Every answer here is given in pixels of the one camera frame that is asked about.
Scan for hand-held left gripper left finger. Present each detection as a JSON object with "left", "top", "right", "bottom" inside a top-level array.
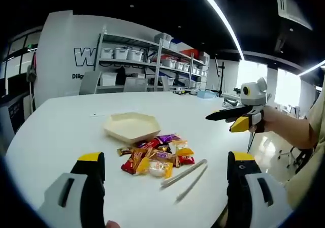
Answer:
[{"left": 38, "top": 151, "right": 106, "bottom": 228}]

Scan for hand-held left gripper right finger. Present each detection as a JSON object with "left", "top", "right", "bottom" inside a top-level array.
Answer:
[{"left": 226, "top": 151, "right": 293, "bottom": 228}]

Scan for white food tongs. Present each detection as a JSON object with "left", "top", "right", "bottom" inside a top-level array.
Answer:
[{"left": 159, "top": 158, "right": 209, "bottom": 204}]

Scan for pile of food snacks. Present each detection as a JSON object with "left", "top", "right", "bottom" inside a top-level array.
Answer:
[{"left": 116, "top": 133, "right": 196, "bottom": 179}]

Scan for beige hexagonal container tray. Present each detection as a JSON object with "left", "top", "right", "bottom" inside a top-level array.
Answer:
[{"left": 103, "top": 112, "right": 162, "bottom": 144}]

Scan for person's right hand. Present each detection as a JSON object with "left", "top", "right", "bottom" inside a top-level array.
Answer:
[{"left": 263, "top": 106, "right": 283, "bottom": 133}]

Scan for person's left hand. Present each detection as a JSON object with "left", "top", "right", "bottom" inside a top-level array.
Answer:
[{"left": 106, "top": 220, "right": 125, "bottom": 228}]

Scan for light blue box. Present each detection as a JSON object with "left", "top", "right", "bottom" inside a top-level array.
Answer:
[{"left": 197, "top": 89, "right": 219, "bottom": 100}]

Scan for black tripod stand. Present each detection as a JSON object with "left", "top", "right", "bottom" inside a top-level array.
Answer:
[{"left": 215, "top": 57, "right": 227, "bottom": 94}]

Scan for white device on table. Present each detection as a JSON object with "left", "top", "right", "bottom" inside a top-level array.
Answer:
[{"left": 172, "top": 86, "right": 190, "bottom": 95}]

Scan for white office chair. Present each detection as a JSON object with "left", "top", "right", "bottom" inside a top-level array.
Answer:
[{"left": 277, "top": 145, "right": 307, "bottom": 169}]

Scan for short ceiling light strip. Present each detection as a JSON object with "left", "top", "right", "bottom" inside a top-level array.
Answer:
[{"left": 297, "top": 59, "right": 325, "bottom": 78}]

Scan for person's beige shirt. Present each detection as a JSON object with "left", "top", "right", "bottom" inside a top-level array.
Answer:
[{"left": 284, "top": 84, "right": 325, "bottom": 212}]

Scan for grey metal shelving rack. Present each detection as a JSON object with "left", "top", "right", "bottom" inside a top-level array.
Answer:
[{"left": 95, "top": 32, "right": 210, "bottom": 92}]

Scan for long ceiling light strip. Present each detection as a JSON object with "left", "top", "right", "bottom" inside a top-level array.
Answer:
[{"left": 191, "top": 0, "right": 246, "bottom": 61}]

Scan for ceiling air vent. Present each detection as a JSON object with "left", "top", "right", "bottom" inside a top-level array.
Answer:
[{"left": 273, "top": 0, "right": 313, "bottom": 31}]

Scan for row of white storage boxes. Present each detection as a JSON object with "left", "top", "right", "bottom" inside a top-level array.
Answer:
[{"left": 100, "top": 33, "right": 209, "bottom": 89}]

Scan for black cabinet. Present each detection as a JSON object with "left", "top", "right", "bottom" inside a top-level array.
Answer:
[{"left": 7, "top": 73, "right": 29, "bottom": 97}]

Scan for grey hanging bag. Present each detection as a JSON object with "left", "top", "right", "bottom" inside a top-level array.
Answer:
[{"left": 26, "top": 63, "right": 38, "bottom": 83}]

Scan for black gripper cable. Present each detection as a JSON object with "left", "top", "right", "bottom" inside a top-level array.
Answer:
[{"left": 247, "top": 131, "right": 255, "bottom": 153}]

